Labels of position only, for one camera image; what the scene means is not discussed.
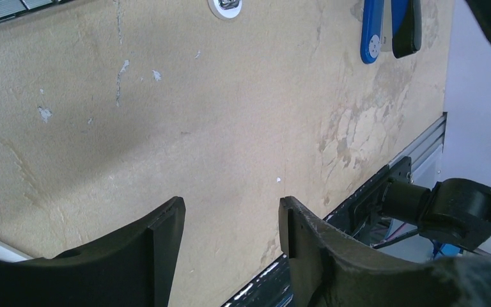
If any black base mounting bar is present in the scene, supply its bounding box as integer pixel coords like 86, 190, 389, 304
226, 157, 411, 306

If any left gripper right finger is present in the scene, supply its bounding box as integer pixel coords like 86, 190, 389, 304
279, 196, 491, 306

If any pink white eraser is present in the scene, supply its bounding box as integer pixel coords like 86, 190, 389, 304
207, 0, 242, 20

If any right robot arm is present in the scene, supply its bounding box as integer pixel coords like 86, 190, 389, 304
375, 1, 491, 254

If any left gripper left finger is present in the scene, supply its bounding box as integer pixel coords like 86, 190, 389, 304
0, 196, 186, 306

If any front aluminium rail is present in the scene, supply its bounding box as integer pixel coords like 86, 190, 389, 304
389, 113, 447, 171

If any blue lighter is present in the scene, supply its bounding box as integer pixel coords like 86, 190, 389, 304
359, 0, 422, 64

